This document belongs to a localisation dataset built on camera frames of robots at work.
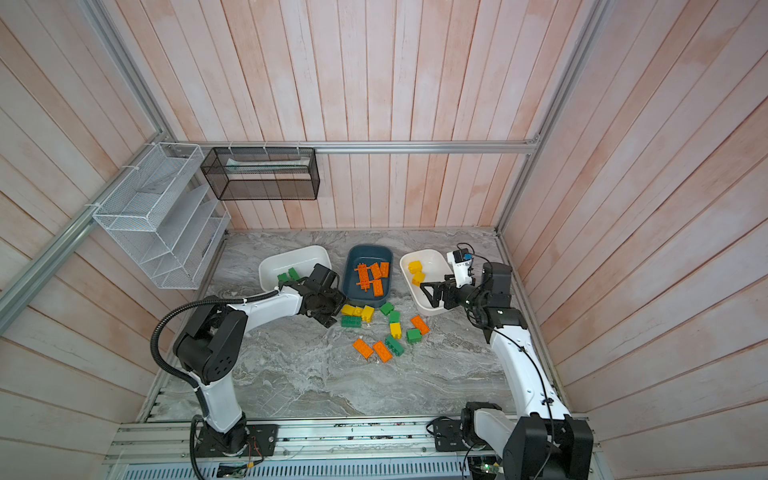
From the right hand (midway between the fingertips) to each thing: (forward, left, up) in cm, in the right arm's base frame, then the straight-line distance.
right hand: (436, 280), depth 80 cm
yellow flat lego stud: (0, +23, -19) cm, 30 cm away
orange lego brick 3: (+9, +17, -19) cm, 27 cm away
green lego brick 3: (-8, +5, -19) cm, 22 cm away
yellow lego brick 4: (0, +26, -18) cm, 32 cm away
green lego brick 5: (-1, +11, -20) cm, 22 cm away
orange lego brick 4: (-12, +21, -19) cm, 30 cm away
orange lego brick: (+18, +15, -19) cm, 30 cm away
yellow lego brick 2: (-7, +10, -18) cm, 22 cm away
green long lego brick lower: (-11, +11, -18) cm, 24 cm away
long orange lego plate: (+14, +22, -19) cm, 32 cm away
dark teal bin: (+25, +21, -19) cm, 38 cm away
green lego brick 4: (+2, +14, -19) cm, 24 cm away
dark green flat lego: (-4, +25, -18) cm, 31 cm away
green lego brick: (+14, +47, -16) cm, 52 cm away
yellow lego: (+14, +2, -19) cm, 24 cm away
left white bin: (+20, +45, -17) cm, 52 cm away
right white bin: (+19, 0, -19) cm, 27 cm away
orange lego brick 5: (-13, +14, -20) cm, 28 cm away
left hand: (-1, +26, -17) cm, 31 cm away
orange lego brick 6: (-3, +3, -20) cm, 20 cm away
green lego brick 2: (+12, +50, -17) cm, 55 cm away
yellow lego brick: (+19, +3, -19) cm, 26 cm away
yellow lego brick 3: (-1, +20, -18) cm, 27 cm away
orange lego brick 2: (+17, +18, -19) cm, 31 cm away
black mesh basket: (+41, +58, +6) cm, 71 cm away
